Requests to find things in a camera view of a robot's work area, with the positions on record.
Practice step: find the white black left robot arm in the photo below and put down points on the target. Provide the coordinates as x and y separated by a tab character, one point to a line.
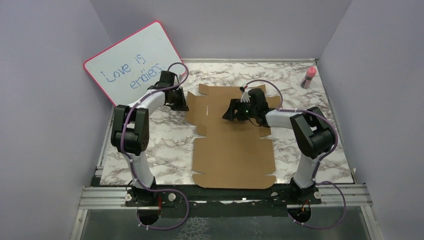
131	127

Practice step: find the pink framed whiteboard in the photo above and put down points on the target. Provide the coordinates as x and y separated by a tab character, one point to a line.
125	70

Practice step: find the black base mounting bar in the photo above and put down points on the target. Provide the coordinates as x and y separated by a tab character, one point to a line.
177	201

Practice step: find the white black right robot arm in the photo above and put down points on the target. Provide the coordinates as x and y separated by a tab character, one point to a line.
314	134

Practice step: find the pink capped marker bottle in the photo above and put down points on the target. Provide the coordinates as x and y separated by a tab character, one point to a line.
309	75

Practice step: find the brown cardboard box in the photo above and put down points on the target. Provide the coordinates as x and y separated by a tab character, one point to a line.
227	154

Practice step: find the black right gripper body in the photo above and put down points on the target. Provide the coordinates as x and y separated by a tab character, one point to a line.
250	111

